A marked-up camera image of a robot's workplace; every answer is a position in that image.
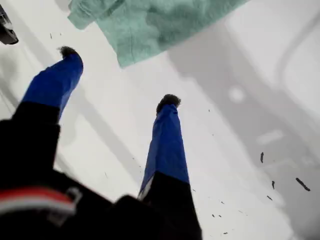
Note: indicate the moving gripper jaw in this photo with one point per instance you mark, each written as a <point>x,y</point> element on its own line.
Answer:
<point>55,82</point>

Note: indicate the pale green T-shirt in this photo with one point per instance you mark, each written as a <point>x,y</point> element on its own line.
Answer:
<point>150,25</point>

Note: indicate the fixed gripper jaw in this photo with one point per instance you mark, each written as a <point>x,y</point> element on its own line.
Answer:
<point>167,150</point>

